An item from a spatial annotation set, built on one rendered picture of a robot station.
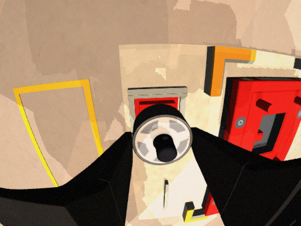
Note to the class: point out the black wheel with beige hub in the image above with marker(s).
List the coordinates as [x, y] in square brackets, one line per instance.
[160, 119]

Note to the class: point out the yellow rectangular outline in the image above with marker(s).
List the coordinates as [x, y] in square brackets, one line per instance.
[52, 86]

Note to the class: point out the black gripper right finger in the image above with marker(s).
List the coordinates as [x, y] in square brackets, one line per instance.
[248, 189]

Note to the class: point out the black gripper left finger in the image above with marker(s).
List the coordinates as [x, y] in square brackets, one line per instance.
[98, 196]

